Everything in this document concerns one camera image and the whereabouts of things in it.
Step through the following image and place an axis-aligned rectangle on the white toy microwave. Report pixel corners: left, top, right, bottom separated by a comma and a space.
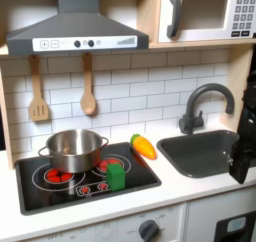
157, 0, 256, 44

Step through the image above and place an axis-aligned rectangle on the grey range hood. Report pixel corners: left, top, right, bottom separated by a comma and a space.
5, 0, 150, 56

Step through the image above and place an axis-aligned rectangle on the dark grey sink basin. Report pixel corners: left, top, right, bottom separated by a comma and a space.
156, 129, 242, 179

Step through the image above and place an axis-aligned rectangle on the orange toy carrot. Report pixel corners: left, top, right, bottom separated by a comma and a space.
129, 133, 158, 161

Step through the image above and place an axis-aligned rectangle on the black dishwasher handle panel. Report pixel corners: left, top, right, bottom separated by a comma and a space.
213, 210, 256, 242

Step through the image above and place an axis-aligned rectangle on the wooden spoon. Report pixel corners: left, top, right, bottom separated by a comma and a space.
79, 52, 98, 116

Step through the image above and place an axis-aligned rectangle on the dark grey tap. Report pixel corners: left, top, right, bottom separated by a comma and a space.
178, 82, 236, 136

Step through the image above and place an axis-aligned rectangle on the green toy block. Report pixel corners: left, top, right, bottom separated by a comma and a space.
106, 163, 127, 192

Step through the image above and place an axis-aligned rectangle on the black toy stove top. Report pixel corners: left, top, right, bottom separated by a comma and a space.
14, 141, 163, 216

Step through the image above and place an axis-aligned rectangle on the steel pot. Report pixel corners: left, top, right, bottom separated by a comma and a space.
37, 128, 110, 174

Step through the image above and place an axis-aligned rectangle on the grey oven knob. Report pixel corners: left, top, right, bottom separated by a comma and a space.
138, 219, 161, 242

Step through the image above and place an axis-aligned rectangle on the wooden slotted spatula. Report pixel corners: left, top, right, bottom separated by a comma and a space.
27, 54, 51, 123

